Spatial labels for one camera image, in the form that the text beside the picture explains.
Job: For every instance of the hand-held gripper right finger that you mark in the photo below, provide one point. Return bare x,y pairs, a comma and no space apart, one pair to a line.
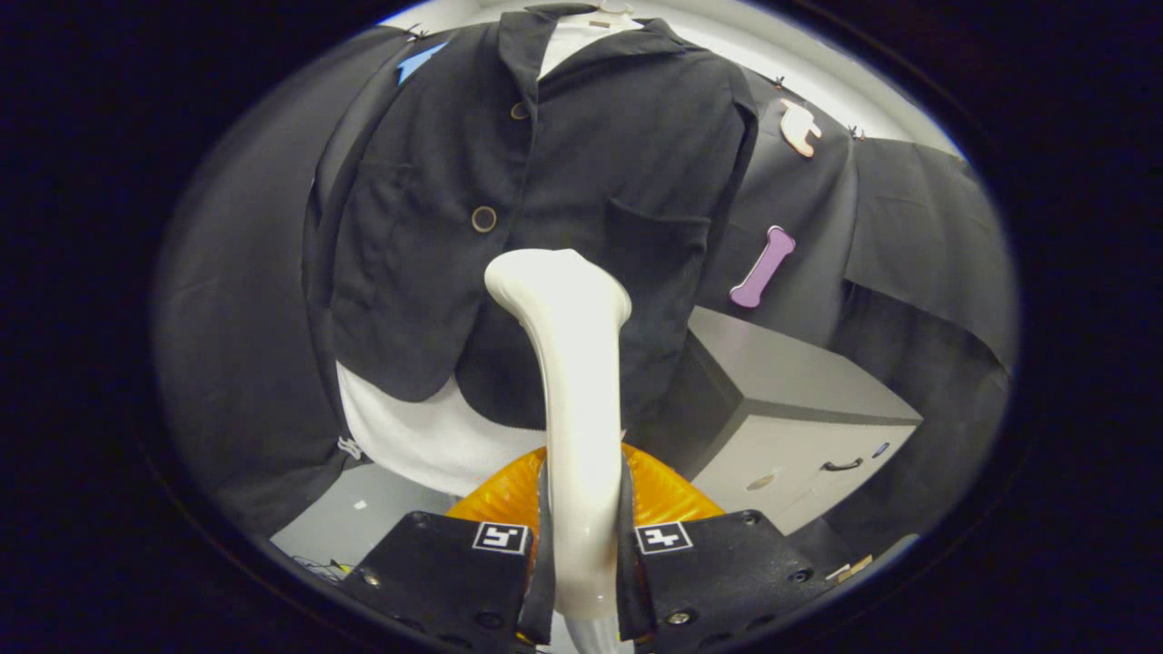
718,572

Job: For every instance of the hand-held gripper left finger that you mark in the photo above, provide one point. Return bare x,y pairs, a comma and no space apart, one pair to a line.
445,572

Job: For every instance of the white garment steamer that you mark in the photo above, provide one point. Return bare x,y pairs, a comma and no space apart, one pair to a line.
581,409

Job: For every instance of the black suit jacket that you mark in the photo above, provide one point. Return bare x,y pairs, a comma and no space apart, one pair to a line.
591,163

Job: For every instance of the white mannequin torso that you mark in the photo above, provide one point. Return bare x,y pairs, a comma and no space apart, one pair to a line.
427,436

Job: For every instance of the white plastic clip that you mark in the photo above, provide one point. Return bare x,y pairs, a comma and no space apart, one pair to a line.
350,448

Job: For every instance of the grey cabinet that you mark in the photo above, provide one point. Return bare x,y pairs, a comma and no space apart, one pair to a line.
800,372

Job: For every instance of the black backdrop cloth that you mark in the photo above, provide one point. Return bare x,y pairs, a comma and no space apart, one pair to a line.
236,272

